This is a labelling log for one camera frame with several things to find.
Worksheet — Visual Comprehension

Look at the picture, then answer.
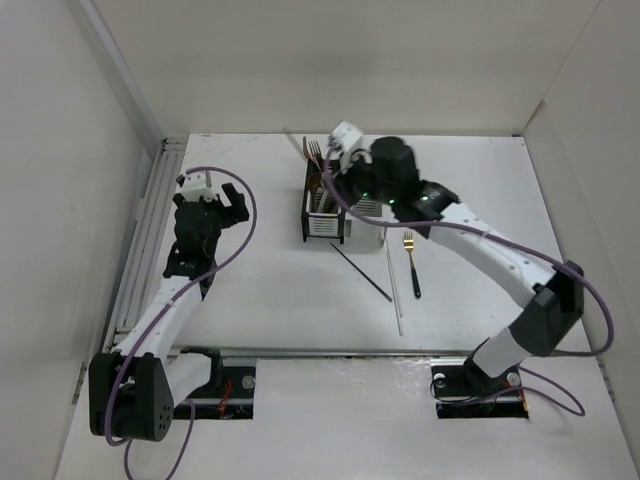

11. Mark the black chopstick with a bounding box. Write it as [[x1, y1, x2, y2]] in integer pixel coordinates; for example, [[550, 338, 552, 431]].
[[281, 127, 307, 163], [330, 243, 393, 303]]

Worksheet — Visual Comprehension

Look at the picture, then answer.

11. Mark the aluminium rail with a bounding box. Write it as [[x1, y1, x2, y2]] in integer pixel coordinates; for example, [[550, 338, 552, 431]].
[[220, 347, 470, 359]]

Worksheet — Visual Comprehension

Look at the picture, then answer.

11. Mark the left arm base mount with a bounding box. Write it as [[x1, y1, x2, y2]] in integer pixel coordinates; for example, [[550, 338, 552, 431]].
[[165, 347, 257, 420]]

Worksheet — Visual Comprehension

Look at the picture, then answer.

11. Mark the white utensil rack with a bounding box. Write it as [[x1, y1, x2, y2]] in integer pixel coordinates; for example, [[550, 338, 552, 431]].
[[344, 198, 388, 251]]

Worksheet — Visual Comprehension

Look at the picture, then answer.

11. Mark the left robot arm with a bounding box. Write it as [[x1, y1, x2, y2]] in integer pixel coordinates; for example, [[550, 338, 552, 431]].
[[89, 174, 256, 442]]

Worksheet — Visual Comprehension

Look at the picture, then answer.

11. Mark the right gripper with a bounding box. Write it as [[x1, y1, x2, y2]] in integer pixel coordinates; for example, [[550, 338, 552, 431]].
[[323, 148, 397, 209]]

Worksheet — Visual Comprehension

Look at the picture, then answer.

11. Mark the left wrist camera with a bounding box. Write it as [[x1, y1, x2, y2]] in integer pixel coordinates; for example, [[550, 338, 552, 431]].
[[176, 171, 219, 202]]

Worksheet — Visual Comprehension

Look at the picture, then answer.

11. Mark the black utensil rack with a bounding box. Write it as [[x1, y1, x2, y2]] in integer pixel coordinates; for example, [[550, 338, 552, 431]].
[[300, 160, 345, 244]]

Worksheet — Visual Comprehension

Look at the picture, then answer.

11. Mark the silver fork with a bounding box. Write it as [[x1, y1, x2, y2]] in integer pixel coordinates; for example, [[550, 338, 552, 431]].
[[307, 140, 324, 171]]

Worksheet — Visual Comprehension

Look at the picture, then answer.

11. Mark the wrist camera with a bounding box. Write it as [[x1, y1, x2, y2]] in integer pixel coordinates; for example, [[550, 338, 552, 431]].
[[176, 171, 219, 202], [327, 121, 364, 172]]

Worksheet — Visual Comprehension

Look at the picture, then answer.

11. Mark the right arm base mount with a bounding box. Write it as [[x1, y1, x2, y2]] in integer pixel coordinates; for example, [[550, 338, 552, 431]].
[[429, 362, 529, 420]]

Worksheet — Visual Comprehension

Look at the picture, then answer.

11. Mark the white chopstick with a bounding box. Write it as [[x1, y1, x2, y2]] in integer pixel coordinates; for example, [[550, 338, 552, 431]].
[[385, 242, 404, 338]]

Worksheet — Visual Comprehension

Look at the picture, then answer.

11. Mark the brown wooden spoon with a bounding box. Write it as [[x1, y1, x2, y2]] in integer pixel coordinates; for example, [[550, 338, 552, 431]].
[[307, 172, 322, 197]]

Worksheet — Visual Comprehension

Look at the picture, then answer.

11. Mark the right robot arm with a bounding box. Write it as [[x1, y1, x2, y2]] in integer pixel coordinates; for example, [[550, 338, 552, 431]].
[[326, 135, 584, 394]]

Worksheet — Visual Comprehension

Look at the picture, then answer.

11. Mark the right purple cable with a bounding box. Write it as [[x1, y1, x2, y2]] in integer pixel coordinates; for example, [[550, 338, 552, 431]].
[[322, 147, 617, 419]]

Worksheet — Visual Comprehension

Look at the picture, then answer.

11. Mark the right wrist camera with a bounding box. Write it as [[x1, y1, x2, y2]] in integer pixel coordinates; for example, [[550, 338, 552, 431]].
[[327, 121, 364, 172]]

